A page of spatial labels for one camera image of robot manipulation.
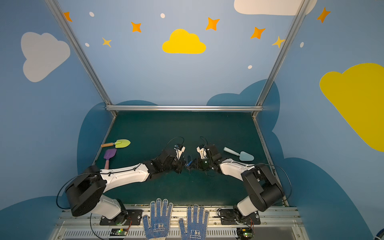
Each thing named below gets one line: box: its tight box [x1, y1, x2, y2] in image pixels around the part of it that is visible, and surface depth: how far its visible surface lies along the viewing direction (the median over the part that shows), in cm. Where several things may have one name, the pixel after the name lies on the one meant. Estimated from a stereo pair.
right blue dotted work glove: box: [178, 203, 209, 240], surface depth 73 cm
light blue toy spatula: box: [223, 146, 255, 162], surface depth 100 cm
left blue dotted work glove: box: [143, 198, 173, 240], surface depth 75 cm
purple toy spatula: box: [103, 148, 117, 170], surface depth 98 cm
